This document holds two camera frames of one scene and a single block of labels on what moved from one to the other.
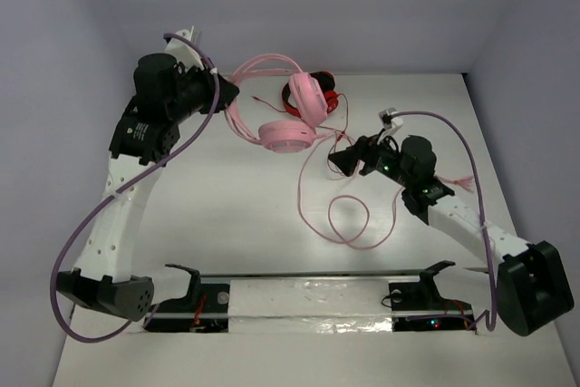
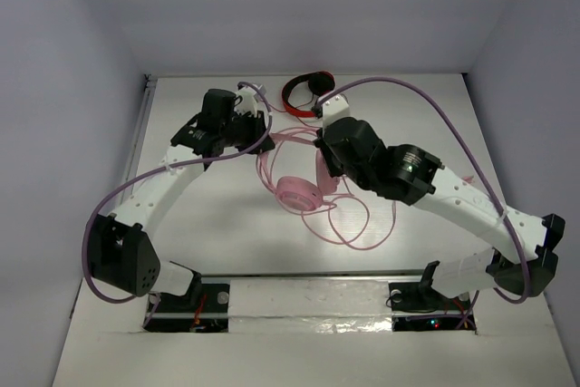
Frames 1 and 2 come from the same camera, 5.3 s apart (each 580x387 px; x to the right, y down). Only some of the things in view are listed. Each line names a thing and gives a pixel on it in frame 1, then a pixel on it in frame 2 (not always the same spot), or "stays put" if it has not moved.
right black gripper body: x=380 y=157 → x=361 y=179
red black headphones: x=325 y=82 stays put
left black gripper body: x=216 y=89 → x=256 y=129
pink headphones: x=284 y=136 → x=297 y=193
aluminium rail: x=312 y=273 stays put
